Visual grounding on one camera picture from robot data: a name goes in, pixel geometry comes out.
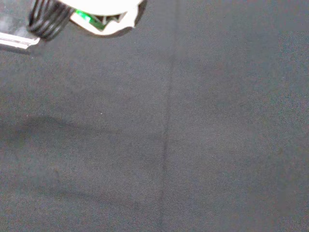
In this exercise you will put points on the clear acrylic funnel stand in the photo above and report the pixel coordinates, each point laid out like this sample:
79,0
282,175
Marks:
14,41

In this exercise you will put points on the black bench cloth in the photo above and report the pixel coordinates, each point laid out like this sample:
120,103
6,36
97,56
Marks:
169,133

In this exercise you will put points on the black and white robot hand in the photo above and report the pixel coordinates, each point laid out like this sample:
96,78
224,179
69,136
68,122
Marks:
113,9

